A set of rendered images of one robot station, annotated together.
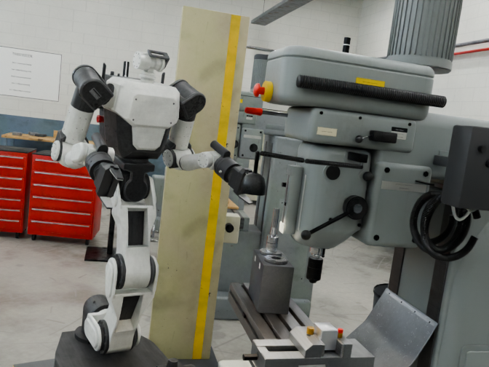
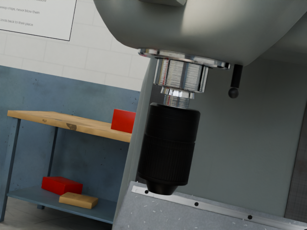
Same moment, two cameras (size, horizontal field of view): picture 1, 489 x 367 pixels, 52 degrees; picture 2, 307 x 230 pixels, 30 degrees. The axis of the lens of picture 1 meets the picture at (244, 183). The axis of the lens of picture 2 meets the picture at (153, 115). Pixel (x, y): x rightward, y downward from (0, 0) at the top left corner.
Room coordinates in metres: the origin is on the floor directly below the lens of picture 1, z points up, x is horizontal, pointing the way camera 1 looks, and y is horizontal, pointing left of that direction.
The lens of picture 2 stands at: (1.31, 0.19, 1.28)
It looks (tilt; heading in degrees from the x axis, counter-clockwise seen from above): 3 degrees down; 303
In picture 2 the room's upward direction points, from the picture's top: 10 degrees clockwise
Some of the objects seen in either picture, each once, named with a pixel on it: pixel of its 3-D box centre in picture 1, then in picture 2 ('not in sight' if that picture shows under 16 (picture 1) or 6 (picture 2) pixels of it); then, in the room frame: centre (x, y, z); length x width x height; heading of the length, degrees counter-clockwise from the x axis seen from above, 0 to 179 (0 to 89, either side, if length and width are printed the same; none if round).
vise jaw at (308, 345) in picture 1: (306, 341); not in sight; (1.42, -0.24, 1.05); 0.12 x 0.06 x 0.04; 17
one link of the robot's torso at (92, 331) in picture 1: (113, 330); not in sight; (2.13, 0.50, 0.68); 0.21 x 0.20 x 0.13; 33
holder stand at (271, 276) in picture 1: (270, 279); not in sight; (1.94, -0.15, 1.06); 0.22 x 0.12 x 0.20; 9
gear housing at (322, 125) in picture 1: (347, 129); not in sight; (1.58, -0.30, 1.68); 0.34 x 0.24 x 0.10; 105
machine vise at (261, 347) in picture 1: (312, 352); not in sight; (1.43, -0.26, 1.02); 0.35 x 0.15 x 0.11; 107
